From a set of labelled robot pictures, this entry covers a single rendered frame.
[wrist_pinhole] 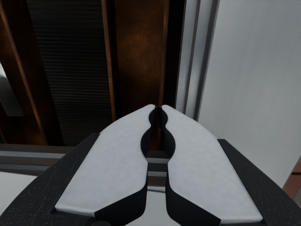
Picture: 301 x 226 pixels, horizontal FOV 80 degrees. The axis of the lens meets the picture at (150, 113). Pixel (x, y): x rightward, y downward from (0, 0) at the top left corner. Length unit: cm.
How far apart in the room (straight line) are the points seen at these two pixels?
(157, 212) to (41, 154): 14
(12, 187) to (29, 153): 4
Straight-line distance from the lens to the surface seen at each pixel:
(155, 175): 20
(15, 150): 25
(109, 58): 26
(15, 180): 23
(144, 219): 23
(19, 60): 32
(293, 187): 27
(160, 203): 21
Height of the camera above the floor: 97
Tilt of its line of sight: 60 degrees down
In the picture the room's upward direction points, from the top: 175 degrees counter-clockwise
